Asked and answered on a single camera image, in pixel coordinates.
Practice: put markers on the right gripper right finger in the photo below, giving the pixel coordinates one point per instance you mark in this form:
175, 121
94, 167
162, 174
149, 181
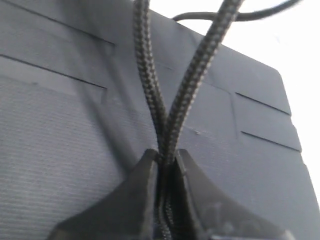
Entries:
210, 214

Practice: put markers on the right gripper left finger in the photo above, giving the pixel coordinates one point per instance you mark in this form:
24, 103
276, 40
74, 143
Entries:
127, 213

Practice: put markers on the black plastic tool case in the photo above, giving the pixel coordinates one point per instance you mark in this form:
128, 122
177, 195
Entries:
87, 86

